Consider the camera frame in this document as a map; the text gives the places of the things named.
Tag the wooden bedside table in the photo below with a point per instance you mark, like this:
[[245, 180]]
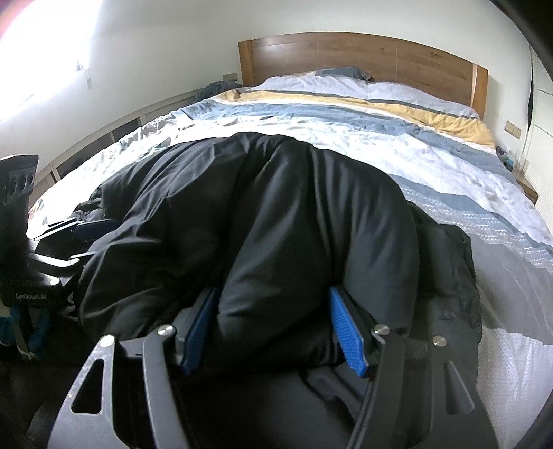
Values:
[[509, 160]]

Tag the black puffer jacket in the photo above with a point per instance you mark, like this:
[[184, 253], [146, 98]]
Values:
[[272, 224]]

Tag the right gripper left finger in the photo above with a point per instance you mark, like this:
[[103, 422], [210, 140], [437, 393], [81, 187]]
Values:
[[123, 395]]

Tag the striped duvet cover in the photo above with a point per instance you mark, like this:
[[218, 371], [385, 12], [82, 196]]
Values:
[[443, 158]]

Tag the blue grey pillow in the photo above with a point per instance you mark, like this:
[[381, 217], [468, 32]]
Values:
[[347, 72]]

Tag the wooden headboard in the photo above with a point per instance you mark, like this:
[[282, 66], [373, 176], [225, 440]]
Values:
[[386, 59]]

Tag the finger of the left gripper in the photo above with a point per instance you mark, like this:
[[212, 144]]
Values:
[[97, 228]]

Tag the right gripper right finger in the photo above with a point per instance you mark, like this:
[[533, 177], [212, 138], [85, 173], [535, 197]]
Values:
[[418, 395]]

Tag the low white window cabinet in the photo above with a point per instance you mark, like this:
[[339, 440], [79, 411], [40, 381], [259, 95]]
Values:
[[49, 174]]

